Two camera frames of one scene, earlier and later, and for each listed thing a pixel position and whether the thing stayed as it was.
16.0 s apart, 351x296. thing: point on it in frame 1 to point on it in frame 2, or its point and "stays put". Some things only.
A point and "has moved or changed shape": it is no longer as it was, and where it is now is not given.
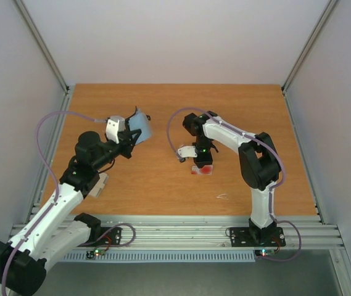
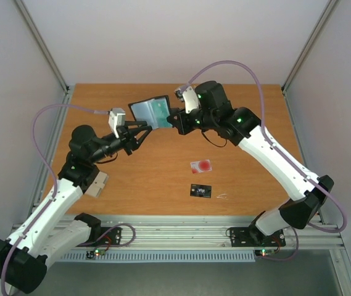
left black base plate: (115, 235) stays put
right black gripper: (203, 158) to (181, 120)
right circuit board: (264, 252) stays put
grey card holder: (99, 185) stays put
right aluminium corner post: (329, 7) stays put
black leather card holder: (139, 120) has moved or changed shape
